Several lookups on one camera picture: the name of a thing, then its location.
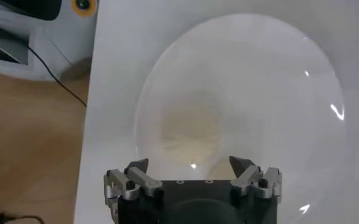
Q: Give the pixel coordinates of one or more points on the round white plate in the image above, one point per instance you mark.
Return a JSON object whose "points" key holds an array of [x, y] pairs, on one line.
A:
{"points": [[243, 76]]}

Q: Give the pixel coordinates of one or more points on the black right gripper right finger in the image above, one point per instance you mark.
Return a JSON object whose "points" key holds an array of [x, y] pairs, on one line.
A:
{"points": [[247, 179]]}

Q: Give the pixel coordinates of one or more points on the white and black robot base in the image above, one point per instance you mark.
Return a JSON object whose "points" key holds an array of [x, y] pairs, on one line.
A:
{"points": [[63, 39]]}

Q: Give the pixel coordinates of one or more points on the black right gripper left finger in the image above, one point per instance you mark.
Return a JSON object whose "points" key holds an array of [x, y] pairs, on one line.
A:
{"points": [[145, 182]]}

